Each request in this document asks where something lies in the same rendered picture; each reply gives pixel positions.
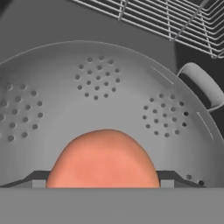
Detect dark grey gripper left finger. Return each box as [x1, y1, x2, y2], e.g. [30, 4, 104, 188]
[0, 170, 53, 189]

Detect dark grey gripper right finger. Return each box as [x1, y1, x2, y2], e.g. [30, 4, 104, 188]
[156, 170, 207, 189]

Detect orange-pink peach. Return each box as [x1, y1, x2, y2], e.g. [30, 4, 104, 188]
[45, 129, 161, 189]

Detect grey metal colander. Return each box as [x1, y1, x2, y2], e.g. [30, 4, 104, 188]
[0, 40, 224, 189]

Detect white wire dish rack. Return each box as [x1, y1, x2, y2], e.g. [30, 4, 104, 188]
[70, 0, 224, 60]

